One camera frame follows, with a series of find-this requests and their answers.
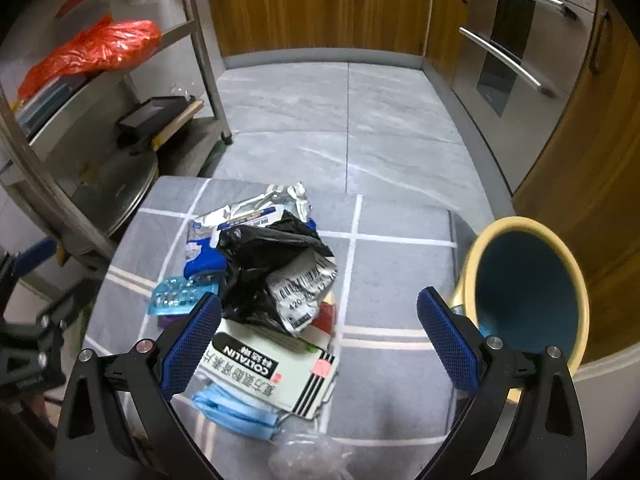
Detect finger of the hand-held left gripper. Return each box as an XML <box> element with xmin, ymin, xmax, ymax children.
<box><xmin>0</xmin><ymin>236</ymin><xmax>58</xmax><ymax>281</ymax></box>
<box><xmin>0</xmin><ymin>287</ymin><xmax>93</xmax><ymax>393</ymax></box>

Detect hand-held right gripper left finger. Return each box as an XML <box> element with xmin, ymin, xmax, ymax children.
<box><xmin>54</xmin><ymin>292</ymin><xmax>223</xmax><ymax>480</ymax></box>

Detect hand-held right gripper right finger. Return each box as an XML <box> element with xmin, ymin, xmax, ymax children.
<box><xmin>416</xmin><ymin>286</ymin><xmax>588</xmax><ymax>480</ymax></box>

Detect blue foil snack packet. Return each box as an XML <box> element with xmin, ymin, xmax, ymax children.
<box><xmin>184</xmin><ymin>247</ymin><xmax>227</xmax><ymax>281</ymax></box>

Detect teal bin with yellow rim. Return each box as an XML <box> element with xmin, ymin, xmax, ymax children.
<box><xmin>452</xmin><ymin>216</ymin><xmax>590</xmax><ymax>403</ymax></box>

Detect clear blue blister pack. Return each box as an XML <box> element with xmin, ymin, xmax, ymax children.
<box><xmin>147</xmin><ymin>275</ymin><xmax>221</xmax><ymax>317</ymax></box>

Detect white medicine box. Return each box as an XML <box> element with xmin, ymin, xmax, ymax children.
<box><xmin>192</xmin><ymin>317</ymin><xmax>338</xmax><ymax>418</ymax></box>

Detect grey checked mat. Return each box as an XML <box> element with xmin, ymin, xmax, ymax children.
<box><xmin>82</xmin><ymin>176</ymin><xmax>506</xmax><ymax>480</ymax></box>

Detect blue face mask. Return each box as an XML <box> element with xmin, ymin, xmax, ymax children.
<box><xmin>191</xmin><ymin>380</ymin><xmax>281</xmax><ymax>442</ymax></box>

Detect black plastic bag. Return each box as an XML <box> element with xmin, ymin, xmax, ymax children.
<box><xmin>216</xmin><ymin>210</ymin><xmax>335</xmax><ymax>331</ymax></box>

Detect grey mailer bag with label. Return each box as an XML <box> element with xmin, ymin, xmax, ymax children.
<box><xmin>265</xmin><ymin>255</ymin><xmax>340</xmax><ymax>338</ymax></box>

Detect silver foil wrapper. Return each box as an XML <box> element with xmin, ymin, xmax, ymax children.
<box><xmin>192</xmin><ymin>181</ymin><xmax>315</xmax><ymax>248</ymax></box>

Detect stack of flat trays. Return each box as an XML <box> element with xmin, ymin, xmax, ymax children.
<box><xmin>15</xmin><ymin>72</ymin><xmax>91</xmax><ymax>126</ymax></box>

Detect clear plastic bag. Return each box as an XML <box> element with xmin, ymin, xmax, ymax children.
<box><xmin>267</xmin><ymin>432</ymin><xmax>353</xmax><ymax>480</ymax></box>

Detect black tray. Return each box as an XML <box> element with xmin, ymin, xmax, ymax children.
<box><xmin>117</xmin><ymin>96</ymin><xmax>196</xmax><ymax>136</ymax></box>

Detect wooden board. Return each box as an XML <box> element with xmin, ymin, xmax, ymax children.
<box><xmin>150</xmin><ymin>100</ymin><xmax>205</xmax><ymax>151</ymax></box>

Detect orange plastic bag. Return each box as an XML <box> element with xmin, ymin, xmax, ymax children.
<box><xmin>17</xmin><ymin>17</ymin><xmax>162</xmax><ymax>101</ymax></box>

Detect wooden cabinet beside oven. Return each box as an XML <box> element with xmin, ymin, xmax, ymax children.
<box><xmin>512</xmin><ymin>0</ymin><xmax>640</xmax><ymax>361</ymax></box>

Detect metal rack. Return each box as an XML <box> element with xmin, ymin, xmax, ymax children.
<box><xmin>0</xmin><ymin>0</ymin><xmax>233</xmax><ymax>271</ymax></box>

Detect stainless steel oven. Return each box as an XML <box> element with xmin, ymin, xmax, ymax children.
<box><xmin>452</xmin><ymin>0</ymin><xmax>613</xmax><ymax>118</ymax></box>

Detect long wooden kitchen cabinets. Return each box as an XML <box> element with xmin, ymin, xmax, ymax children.
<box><xmin>202</xmin><ymin>0</ymin><xmax>473</xmax><ymax>73</ymax></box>

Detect black pan with wooden handle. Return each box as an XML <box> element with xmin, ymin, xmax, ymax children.
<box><xmin>72</xmin><ymin>152</ymin><xmax>160</xmax><ymax>238</ymax></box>

